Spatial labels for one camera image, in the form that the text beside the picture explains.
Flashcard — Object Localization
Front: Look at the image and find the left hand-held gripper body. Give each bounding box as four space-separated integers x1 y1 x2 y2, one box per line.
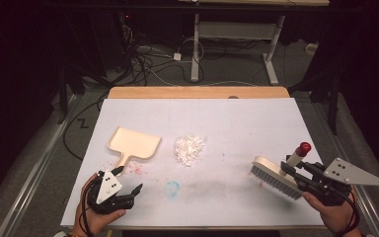
87 169 136 215

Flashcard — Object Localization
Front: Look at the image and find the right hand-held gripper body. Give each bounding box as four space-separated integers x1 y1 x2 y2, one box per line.
293 157 379 207

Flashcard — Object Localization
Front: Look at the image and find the white brush with red-tipped handle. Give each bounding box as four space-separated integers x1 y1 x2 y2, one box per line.
250 141 313 201

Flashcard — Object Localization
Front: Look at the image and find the beige plastic dustpan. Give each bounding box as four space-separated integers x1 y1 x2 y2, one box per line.
107 125 163 173

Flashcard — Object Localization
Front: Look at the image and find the pile of white paper scraps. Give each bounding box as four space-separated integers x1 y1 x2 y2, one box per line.
173 134 208 168

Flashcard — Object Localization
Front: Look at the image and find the person's left hand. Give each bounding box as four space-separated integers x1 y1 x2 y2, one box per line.
72 173 127 237

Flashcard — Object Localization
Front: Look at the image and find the person's right hand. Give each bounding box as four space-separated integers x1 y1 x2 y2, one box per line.
301 188 363 237

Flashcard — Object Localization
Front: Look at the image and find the black metal stand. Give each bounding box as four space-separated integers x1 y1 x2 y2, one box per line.
57 60 71 125
289 62 344 136

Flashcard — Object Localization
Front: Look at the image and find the white table mat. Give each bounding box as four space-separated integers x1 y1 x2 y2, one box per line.
60 97 326 228

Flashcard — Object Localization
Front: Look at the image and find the wooden table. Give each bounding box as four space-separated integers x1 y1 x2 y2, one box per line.
60 85 330 231

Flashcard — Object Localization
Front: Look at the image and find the small white box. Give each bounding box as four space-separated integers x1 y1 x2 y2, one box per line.
305 41 320 56

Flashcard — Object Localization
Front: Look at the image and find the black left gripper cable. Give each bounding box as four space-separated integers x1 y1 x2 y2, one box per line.
80 182 95 237

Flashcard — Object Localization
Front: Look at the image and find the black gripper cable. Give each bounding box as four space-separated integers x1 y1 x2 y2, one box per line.
335 189 361 236
80 182 95 237

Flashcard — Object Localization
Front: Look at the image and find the metal floor rail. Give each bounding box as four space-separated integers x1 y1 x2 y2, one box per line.
304 98 379 237
0 94 82 237

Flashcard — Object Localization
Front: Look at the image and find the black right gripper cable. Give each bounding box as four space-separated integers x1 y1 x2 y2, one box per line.
335 189 361 236

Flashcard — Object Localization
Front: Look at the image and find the black floor cable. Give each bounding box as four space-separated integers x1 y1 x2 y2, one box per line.
62 93 111 162

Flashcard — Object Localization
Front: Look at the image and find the tangle of floor cables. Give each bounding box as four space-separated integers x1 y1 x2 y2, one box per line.
119 24 206 87

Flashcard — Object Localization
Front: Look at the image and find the white desk frame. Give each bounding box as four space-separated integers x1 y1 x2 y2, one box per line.
177 0 331 86

